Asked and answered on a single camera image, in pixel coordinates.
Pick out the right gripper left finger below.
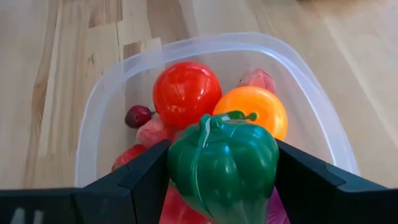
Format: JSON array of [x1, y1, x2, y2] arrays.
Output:
[[0, 139, 172, 224]]

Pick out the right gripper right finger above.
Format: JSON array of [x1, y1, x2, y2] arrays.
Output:
[[274, 139, 398, 224]]

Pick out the purple striped toy onion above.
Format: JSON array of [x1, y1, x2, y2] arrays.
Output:
[[267, 186, 292, 224]]

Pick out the red toy strawberry green leaves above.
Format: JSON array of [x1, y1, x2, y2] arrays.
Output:
[[111, 144, 147, 172]]

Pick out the pinkish red toy fruit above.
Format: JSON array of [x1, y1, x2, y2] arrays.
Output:
[[159, 185, 212, 224]]

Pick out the pink toy raspberry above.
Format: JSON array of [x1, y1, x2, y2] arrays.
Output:
[[136, 114, 178, 149], [238, 67, 277, 95]]

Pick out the dark red toy cherry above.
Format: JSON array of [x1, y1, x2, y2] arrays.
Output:
[[124, 105, 156, 129]]

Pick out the green toy bell pepper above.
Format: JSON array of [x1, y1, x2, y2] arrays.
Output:
[[167, 110, 280, 224]]

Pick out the orange toy fruit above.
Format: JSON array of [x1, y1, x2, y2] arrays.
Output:
[[213, 86, 289, 141]]

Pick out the red toy tomato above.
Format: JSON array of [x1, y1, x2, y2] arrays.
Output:
[[152, 60, 223, 130]]

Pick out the clear plastic tupperware container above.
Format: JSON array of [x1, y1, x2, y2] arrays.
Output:
[[74, 32, 361, 189]]

